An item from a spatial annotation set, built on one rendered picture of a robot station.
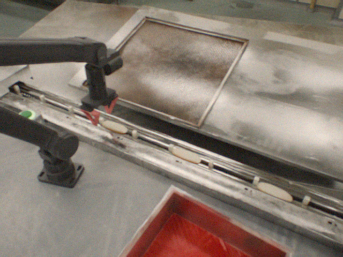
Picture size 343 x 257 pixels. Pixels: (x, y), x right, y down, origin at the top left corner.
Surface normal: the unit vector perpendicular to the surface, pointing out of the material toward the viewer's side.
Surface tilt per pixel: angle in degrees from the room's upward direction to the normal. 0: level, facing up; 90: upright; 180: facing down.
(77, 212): 0
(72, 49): 85
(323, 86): 10
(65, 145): 90
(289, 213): 0
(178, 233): 0
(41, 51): 87
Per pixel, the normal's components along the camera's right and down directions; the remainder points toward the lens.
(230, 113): -0.08, -0.60
